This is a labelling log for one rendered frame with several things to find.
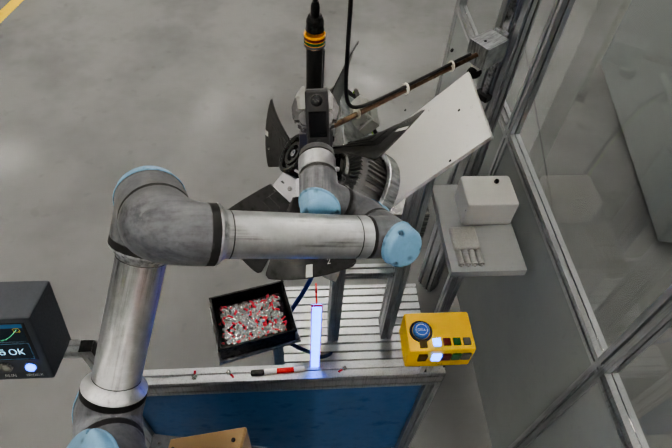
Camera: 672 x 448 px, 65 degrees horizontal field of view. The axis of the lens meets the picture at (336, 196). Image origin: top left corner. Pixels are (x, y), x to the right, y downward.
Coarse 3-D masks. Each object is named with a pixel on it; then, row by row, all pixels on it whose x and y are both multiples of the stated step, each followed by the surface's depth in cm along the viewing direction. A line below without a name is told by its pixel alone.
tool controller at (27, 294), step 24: (0, 288) 111; (24, 288) 111; (48, 288) 113; (0, 312) 105; (24, 312) 106; (48, 312) 113; (0, 336) 107; (24, 336) 107; (48, 336) 112; (0, 360) 111; (24, 360) 111; (48, 360) 112
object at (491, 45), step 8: (488, 32) 151; (496, 32) 152; (504, 32) 150; (472, 40) 149; (480, 40) 149; (488, 40) 149; (496, 40) 149; (504, 40) 149; (472, 48) 150; (480, 48) 148; (488, 48) 146; (496, 48) 148; (504, 48) 151; (480, 56) 149; (488, 56) 148; (496, 56) 151; (480, 64) 150; (488, 64) 151
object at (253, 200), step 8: (256, 192) 152; (264, 192) 151; (272, 192) 149; (248, 200) 154; (256, 200) 152; (264, 200) 151; (272, 200) 150; (280, 200) 149; (232, 208) 157; (240, 208) 155; (248, 208) 154; (256, 208) 152; (264, 208) 151; (272, 208) 150; (280, 208) 150; (248, 264) 154; (256, 264) 153; (264, 264) 152; (256, 272) 152
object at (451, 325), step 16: (416, 320) 128; (432, 320) 128; (448, 320) 129; (464, 320) 129; (400, 336) 134; (432, 336) 126; (448, 336) 126; (464, 336) 126; (416, 352) 124; (432, 352) 124; (448, 352) 125; (464, 352) 125
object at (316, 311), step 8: (312, 312) 118; (320, 312) 118; (312, 320) 121; (320, 320) 121; (312, 328) 124; (320, 328) 124; (312, 336) 127; (312, 344) 130; (312, 352) 134; (312, 360) 137
